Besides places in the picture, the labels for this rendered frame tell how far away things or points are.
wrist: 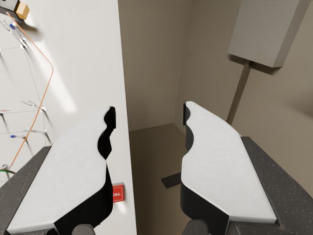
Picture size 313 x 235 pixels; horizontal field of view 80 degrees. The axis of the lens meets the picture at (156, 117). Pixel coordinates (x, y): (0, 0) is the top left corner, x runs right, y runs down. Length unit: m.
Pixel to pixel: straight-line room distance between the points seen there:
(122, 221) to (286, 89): 1.50
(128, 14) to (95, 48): 1.58
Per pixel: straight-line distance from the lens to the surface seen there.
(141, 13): 2.35
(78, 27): 0.77
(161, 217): 1.93
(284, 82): 1.78
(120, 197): 0.66
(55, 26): 0.78
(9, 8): 0.73
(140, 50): 2.40
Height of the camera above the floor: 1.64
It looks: 31 degrees down
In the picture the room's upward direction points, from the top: 6 degrees clockwise
